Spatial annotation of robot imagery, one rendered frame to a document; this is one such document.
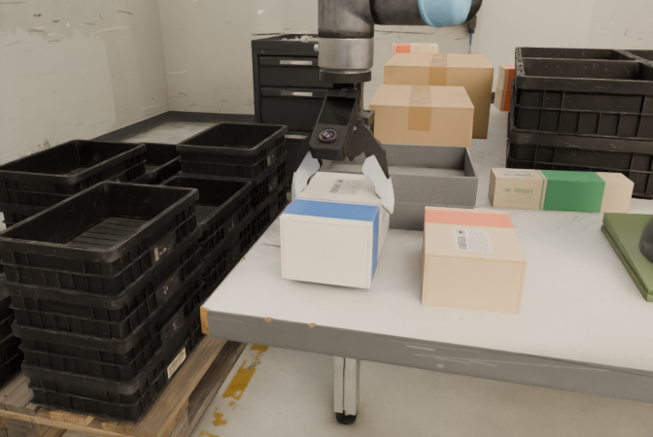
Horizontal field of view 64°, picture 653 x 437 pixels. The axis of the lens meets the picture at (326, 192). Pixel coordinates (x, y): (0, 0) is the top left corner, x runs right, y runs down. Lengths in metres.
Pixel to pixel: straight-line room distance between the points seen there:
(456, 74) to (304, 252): 0.95
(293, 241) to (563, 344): 0.34
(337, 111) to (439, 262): 0.23
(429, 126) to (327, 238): 0.54
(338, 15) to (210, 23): 4.33
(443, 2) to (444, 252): 0.29
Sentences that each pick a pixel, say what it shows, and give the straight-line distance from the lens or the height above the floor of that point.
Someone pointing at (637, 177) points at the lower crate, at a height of 0.75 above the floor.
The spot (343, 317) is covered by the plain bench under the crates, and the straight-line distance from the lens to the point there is 0.66.
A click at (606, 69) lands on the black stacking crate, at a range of 1.51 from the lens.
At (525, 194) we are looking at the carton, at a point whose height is 0.73.
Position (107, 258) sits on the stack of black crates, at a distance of 1.15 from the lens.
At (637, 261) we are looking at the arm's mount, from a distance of 0.86.
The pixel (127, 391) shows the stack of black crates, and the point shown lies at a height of 0.25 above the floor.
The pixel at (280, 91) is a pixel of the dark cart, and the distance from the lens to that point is 2.63.
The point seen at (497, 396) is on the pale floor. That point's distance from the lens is 1.69.
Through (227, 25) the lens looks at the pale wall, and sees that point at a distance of 4.93.
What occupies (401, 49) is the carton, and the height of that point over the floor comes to 0.91.
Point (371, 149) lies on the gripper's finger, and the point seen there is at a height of 0.88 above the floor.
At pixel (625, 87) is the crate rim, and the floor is 0.92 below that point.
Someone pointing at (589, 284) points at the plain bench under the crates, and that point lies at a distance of 0.81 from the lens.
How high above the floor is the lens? 1.06
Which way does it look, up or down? 20 degrees down
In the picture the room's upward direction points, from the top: straight up
